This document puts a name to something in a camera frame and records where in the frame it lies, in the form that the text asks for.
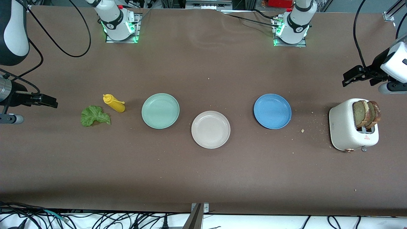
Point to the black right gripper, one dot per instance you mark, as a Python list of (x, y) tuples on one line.
[(18, 94)]

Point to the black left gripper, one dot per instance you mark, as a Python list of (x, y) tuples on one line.
[(377, 66)]

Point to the brown bread slice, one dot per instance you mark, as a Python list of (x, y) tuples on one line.
[(359, 113), (376, 113)]

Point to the green lettuce leaf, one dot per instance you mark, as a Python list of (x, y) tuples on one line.
[(93, 116)]

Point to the yellow mustard squeeze bottle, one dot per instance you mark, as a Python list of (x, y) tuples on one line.
[(117, 106)]

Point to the blue plate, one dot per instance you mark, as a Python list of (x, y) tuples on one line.
[(272, 111)]

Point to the mint green plate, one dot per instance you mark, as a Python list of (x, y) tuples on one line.
[(160, 111)]

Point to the beige plate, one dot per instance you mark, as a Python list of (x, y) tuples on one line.
[(210, 129)]

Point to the white toaster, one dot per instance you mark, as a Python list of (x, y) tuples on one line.
[(341, 127)]

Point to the red box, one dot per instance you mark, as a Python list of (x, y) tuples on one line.
[(279, 3)]

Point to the grey metal box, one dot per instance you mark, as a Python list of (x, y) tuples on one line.
[(208, 4)]

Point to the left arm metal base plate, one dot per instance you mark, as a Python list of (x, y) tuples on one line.
[(302, 45)]

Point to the silver aluminium frame profile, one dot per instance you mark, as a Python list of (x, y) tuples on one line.
[(389, 16)]

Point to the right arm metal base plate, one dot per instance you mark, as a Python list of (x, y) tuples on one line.
[(137, 28)]

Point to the aluminium profile bracket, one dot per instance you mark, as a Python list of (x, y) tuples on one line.
[(197, 219)]

